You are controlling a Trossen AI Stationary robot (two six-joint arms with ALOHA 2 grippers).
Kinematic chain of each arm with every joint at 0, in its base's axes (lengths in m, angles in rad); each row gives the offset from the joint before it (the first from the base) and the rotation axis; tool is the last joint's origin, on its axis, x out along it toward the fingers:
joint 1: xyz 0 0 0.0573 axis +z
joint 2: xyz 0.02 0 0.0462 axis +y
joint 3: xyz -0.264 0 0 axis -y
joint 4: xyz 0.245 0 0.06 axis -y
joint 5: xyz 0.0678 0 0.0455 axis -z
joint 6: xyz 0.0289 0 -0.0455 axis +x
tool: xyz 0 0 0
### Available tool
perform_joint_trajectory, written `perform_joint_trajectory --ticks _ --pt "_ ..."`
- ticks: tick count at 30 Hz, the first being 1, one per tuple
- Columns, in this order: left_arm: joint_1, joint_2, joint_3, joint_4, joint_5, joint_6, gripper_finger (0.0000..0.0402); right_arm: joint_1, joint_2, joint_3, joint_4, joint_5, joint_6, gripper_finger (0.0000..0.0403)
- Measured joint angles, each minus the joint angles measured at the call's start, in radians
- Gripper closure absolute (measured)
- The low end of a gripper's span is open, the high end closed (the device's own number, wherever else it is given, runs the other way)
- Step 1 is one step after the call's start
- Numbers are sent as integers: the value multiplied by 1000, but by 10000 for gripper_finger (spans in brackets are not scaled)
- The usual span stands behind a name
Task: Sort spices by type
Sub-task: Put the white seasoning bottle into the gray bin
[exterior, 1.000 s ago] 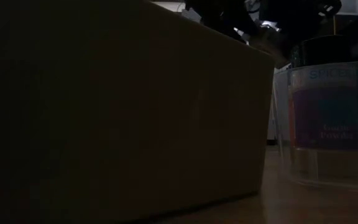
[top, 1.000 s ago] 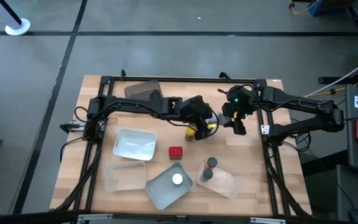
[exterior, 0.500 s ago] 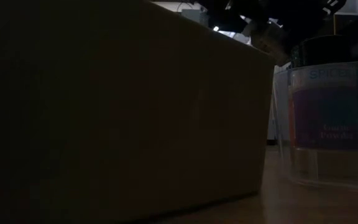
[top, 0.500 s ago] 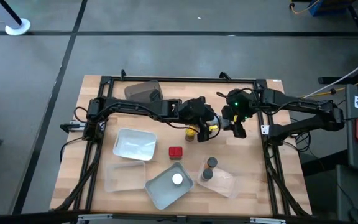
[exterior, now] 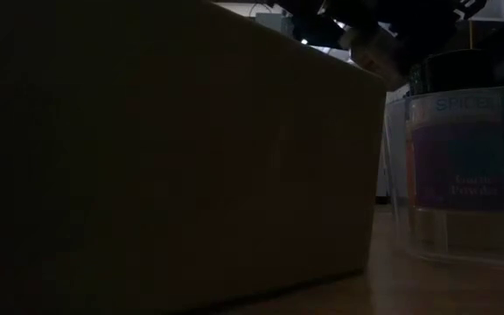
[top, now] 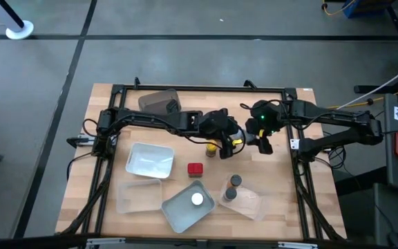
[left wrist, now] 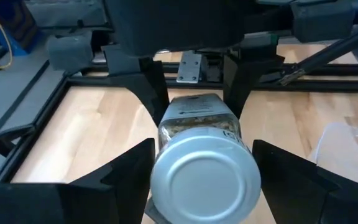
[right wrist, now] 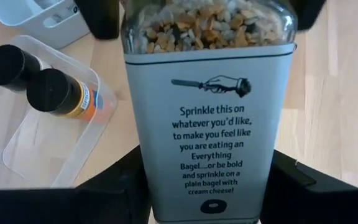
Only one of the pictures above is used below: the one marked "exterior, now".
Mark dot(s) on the black-lid garlic powder jar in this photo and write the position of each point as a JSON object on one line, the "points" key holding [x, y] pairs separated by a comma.
{"points": [[453, 70]]}

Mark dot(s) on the large cardboard box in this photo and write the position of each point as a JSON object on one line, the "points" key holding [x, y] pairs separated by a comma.
{"points": [[169, 175]]}

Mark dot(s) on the bright ceiling light panel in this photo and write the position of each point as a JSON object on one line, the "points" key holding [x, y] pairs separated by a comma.
{"points": [[331, 52]]}

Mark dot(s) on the pale overhead panel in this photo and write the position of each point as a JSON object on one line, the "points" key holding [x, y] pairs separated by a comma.
{"points": [[492, 11]]}

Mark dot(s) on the white wall column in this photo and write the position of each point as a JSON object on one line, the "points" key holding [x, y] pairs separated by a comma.
{"points": [[383, 153]]}

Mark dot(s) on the grey wall box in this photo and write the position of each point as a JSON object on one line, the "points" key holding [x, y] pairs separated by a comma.
{"points": [[274, 22]]}

